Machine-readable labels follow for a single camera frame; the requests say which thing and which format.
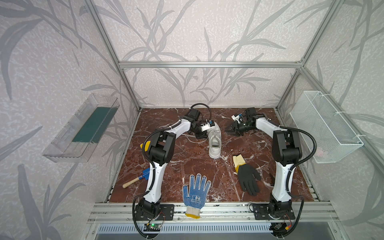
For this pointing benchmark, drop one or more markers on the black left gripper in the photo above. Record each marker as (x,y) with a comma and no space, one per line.
(199,132)

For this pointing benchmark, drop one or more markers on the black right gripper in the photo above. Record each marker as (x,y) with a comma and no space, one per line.
(237,127)

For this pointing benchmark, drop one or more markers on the grey-white shoelace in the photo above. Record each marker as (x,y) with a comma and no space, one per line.
(195,139)

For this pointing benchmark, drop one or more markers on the white leather sneaker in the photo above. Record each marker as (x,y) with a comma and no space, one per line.
(215,153)

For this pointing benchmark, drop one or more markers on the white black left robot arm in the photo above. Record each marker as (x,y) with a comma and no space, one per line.
(158,149)

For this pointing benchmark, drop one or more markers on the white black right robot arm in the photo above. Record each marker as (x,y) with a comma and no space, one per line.
(286,150)

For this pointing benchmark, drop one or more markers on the yellow plastic spatula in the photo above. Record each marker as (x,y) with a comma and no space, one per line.
(145,146)

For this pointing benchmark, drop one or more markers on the black yellow work glove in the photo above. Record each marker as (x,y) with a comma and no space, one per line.
(248,176)

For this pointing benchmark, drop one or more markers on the pink object in basket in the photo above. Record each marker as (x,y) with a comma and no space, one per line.
(321,153)

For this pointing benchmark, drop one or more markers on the blue dotted knit glove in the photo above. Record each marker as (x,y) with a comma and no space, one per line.
(195,195)

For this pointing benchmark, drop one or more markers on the right wiring connector board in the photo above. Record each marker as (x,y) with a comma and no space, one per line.
(280,227)

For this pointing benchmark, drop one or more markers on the green lit circuit board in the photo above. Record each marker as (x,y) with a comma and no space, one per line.
(152,227)

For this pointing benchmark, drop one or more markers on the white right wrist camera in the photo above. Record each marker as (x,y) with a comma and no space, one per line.
(238,118)

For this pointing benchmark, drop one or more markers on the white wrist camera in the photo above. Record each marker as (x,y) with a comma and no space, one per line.
(208,125)
(238,118)

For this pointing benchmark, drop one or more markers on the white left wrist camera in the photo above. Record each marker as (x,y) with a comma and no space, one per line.
(208,125)

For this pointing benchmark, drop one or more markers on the wooden handled brush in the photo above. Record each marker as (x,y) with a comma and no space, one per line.
(144,175)

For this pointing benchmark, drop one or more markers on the white wire mesh basket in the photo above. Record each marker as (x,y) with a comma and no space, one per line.
(315,114)

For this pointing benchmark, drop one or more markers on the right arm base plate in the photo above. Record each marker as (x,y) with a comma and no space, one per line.
(270,212)

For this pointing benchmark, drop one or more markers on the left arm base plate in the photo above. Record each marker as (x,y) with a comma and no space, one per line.
(157,212)

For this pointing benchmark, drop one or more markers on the aluminium frame profiles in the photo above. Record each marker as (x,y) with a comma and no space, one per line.
(267,53)

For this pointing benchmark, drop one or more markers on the clear plastic wall bin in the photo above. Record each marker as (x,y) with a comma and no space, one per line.
(79,138)

